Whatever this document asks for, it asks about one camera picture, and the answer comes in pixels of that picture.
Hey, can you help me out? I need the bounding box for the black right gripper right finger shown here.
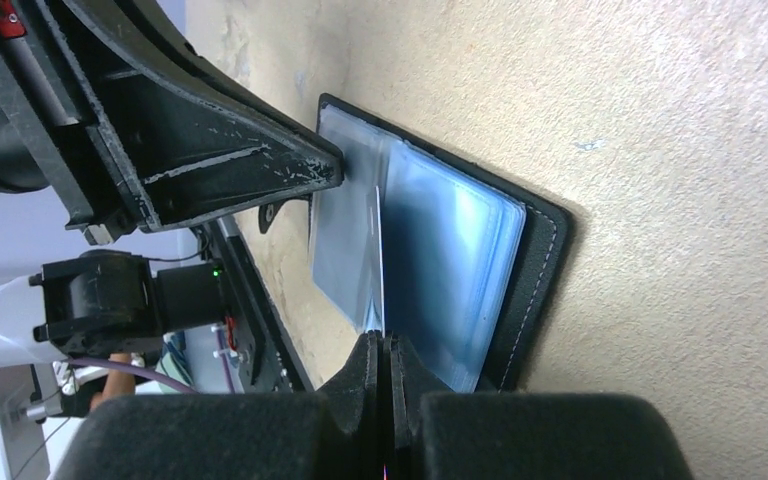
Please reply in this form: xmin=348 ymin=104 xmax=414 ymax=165
xmin=383 ymin=337 xmax=693 ymax=479

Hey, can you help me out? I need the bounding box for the black card holder wallet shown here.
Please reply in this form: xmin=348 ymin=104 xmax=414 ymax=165
xmin=307 ymin=94 xmax=574 ymax=392

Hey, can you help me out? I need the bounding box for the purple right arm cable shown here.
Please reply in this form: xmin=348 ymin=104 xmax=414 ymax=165
xmin=69 ymin=357 xmax=200 ymax=397

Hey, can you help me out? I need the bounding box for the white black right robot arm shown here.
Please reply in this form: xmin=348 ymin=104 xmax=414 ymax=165
xmin=0 ymin=250 xmax=691 ymax=479

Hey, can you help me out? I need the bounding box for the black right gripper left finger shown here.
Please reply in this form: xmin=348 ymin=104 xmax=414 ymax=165
xmin=54 ymin=333 xmax=379 ymax=479

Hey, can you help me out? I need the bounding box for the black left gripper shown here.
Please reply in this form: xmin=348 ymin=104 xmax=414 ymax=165
xmin=0 ymin=1 xmax=343 ymax=245

